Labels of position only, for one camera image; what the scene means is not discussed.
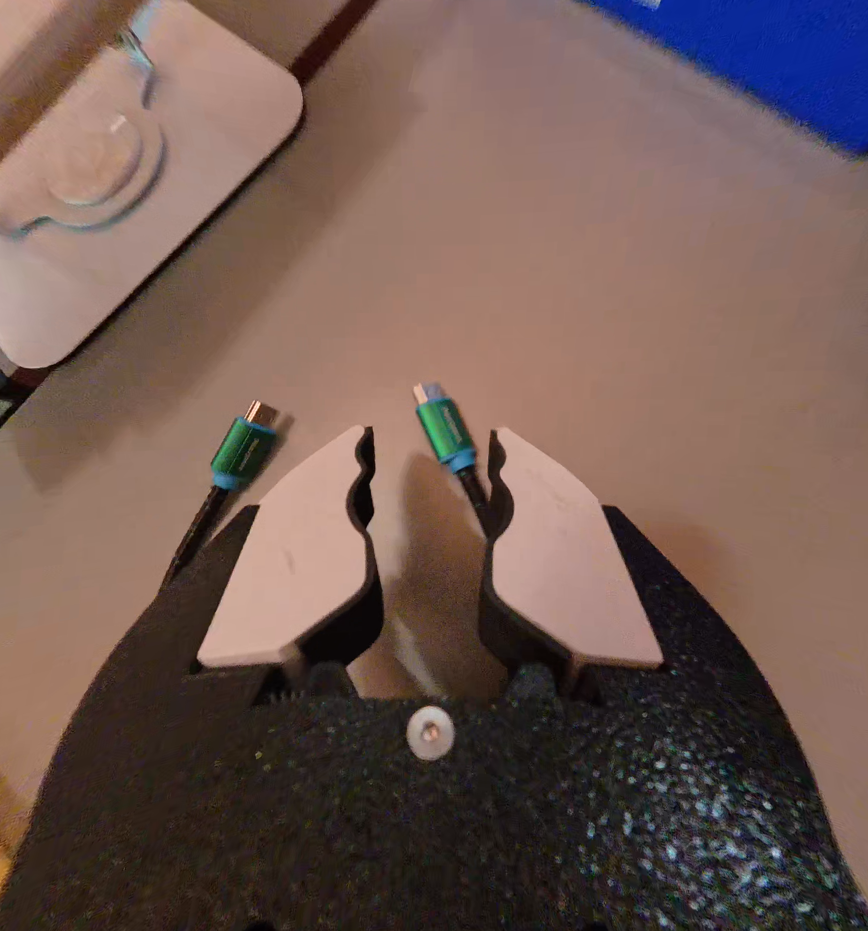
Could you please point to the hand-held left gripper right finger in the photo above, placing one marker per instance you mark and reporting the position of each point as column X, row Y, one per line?
column 565, row 567

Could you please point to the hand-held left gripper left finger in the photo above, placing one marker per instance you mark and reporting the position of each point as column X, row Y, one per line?
column 296, row 567

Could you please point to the blue plastic bin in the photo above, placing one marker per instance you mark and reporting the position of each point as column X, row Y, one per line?
column 768, row 58

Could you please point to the grey desk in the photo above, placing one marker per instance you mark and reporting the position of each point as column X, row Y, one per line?
column 587, row 291

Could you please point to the sign stand with printed sheet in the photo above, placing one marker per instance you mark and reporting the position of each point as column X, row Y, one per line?
column 208, row 145

